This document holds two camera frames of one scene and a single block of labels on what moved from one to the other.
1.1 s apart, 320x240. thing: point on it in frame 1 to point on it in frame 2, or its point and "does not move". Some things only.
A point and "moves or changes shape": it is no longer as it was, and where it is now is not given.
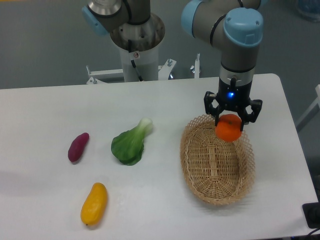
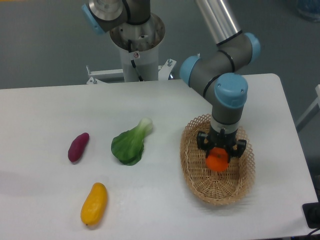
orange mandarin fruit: (228, 128) moves or changes shape
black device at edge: (311, 211) does not move
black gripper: (234, 92) to (223, 136)
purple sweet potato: (76, 147) does not move
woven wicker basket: (215, 171) does not move
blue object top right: (310, 9) does not move
